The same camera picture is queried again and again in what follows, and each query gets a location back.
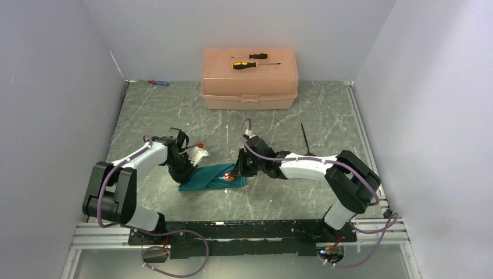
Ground small yellow-black screwdriver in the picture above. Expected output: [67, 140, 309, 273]
[231, 53, 269, 60]

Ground aluminium frame rail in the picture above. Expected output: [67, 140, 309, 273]
[62, 219, 420, 278]

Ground purple cable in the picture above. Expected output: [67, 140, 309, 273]
[241, 118, 399, 270]
[96, 134, 210, 279]

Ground pink plastic toolbox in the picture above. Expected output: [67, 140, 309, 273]
[201, 48, 299, 110]

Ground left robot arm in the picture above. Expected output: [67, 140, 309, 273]
[82, 128, 195, 244]

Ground teal cloth napkin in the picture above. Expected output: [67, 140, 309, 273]
[178, 163, 247, 192]

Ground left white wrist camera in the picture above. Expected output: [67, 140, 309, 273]
[186, 142, 210, 167]

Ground large yellow-black screwdriver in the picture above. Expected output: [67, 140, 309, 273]
[232, 62, 281, 70]

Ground black spoon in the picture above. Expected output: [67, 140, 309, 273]
[301, 123, 315, 156]

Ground red-blue screwdriver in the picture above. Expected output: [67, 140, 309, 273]
[137, 79, 170, 87]

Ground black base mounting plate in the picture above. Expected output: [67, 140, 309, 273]
[127, 219, 358, 260]

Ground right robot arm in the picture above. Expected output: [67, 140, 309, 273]
[229, 136, 381, 241]

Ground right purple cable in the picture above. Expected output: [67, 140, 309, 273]
[241, 118, 399, 270]

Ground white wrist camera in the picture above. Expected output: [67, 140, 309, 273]
[243, 129, 255, 140]
[186, 142, 210, 167]

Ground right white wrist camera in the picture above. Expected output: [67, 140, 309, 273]
[243, 129, 255, 140]

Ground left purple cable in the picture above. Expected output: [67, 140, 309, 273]
[96, 134, 210, 279]

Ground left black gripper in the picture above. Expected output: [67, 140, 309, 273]
[165, 152, 198, 185]

